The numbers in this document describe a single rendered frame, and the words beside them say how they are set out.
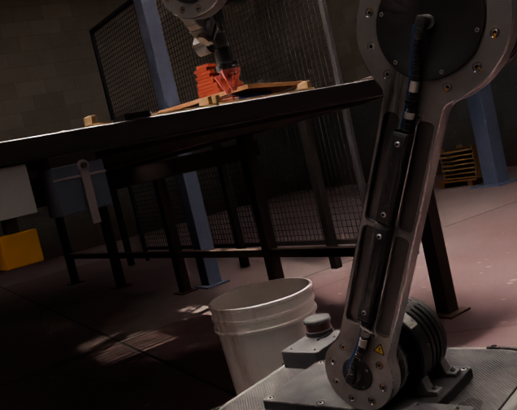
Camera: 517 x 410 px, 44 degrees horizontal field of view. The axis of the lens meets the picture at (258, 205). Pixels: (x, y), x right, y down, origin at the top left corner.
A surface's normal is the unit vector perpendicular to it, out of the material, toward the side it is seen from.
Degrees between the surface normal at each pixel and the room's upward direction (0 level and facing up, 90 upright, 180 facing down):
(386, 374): 90
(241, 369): 93
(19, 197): 90
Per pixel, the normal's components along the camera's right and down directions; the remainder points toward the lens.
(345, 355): -0.62, 0.21
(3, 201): 0.58, -0.07
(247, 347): -0.39, 0.22
